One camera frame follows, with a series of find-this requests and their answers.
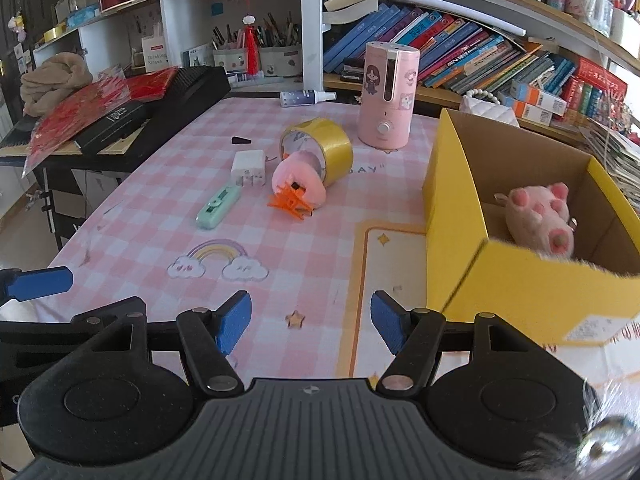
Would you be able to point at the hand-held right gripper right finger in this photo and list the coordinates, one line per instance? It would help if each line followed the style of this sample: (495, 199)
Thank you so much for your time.
(387, 322)

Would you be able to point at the yellow tape roll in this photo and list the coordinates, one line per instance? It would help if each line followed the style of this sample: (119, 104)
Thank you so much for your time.
(336, 152)

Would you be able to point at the white charger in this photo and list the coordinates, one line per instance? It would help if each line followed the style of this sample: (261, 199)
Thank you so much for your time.
(247, 165)

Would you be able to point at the small hanging plush charm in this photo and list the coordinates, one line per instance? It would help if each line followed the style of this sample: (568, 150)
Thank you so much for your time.
(16, 27)

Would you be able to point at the pink humidifier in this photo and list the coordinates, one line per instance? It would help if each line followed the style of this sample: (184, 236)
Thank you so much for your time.
(385, 110)

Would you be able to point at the pink checked tablecloth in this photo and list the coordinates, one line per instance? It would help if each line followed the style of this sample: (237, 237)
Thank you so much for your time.
(150, 240)

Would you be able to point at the small black wedge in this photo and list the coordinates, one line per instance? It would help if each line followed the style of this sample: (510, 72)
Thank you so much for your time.
(241, 139)

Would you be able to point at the red glittery bag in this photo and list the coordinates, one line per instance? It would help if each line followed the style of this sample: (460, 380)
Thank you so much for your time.
(70, 115)

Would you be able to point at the brown towel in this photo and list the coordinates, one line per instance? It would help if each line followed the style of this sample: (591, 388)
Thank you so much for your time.
(55, 82)

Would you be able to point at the black electronic keyboard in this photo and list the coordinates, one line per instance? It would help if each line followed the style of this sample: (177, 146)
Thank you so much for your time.
(200, 85)

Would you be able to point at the white straws box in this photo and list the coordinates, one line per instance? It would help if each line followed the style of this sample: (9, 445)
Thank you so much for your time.
(155, 55)

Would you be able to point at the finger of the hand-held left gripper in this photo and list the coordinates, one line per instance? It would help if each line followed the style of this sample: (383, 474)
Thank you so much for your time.
(75, 327)
(40, 282)

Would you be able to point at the red envelope stack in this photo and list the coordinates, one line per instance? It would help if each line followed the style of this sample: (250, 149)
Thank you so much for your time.
(150, 85)

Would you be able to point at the stack of magazines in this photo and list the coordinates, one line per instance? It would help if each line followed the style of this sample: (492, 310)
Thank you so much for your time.
(615, 155)

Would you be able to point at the pink plush pig toy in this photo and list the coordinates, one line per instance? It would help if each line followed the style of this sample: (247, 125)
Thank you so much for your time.
(540, 215)

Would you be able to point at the yellow cardboard box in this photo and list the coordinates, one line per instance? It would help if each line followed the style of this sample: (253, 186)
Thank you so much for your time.
(500, 295)

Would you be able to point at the white pen holder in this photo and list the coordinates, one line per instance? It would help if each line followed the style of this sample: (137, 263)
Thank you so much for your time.
(229, 61)
(280, 61)

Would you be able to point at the small spray bottle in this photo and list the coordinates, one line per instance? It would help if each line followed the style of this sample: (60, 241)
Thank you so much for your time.
(300, 98)

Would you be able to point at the orange blue white carton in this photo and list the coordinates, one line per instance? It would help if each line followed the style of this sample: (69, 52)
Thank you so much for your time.
(532, 112)
(540, 97)

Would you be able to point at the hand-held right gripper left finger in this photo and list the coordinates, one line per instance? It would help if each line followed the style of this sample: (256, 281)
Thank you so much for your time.
(235, 325)

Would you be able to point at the beige open book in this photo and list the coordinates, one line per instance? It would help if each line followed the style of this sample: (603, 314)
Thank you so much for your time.
(352, 2)

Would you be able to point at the red tassel ornament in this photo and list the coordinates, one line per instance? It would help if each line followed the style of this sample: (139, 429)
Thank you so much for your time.
(251, 47)

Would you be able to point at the black wallet stack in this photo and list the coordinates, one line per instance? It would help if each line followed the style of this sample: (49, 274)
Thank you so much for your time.
(351, 71)

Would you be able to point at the white bookshelf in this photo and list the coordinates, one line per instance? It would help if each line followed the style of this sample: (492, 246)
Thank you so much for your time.
(310, 35)

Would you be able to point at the long black box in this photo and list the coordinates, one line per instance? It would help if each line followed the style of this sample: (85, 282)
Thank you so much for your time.
(112, 127)

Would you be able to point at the bunch of pens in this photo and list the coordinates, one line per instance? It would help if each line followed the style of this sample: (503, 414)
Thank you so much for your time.
(227, 37)
(280, 32)

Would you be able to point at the blue flat boxes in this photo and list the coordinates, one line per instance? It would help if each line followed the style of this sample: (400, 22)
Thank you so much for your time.
(82, 16)

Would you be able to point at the orange hair clip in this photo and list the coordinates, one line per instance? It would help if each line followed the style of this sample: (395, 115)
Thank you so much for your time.
(290, 202)

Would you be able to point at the row of leaning books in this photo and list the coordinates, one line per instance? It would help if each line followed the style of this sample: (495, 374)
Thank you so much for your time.
(450, 45)

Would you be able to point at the row of red dictionaries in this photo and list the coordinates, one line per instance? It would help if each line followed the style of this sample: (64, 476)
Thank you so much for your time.
(592, 92)

